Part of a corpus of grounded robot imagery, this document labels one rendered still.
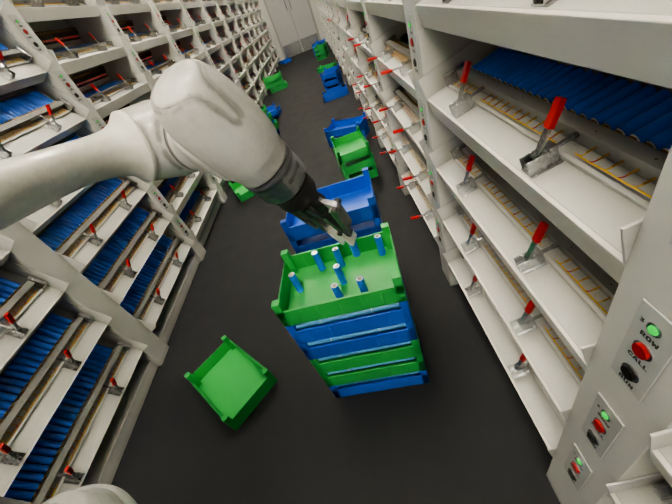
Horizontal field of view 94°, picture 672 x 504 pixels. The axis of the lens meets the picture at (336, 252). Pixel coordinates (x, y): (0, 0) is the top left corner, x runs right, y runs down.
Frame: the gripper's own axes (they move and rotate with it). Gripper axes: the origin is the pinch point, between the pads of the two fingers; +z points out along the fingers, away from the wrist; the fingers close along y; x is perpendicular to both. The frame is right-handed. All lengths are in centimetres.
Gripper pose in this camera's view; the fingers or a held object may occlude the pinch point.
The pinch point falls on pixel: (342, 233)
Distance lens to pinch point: 67.6
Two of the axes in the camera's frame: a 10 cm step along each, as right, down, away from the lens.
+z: 4.8, 3.6, 8.0
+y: 8.3, 1.1, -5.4
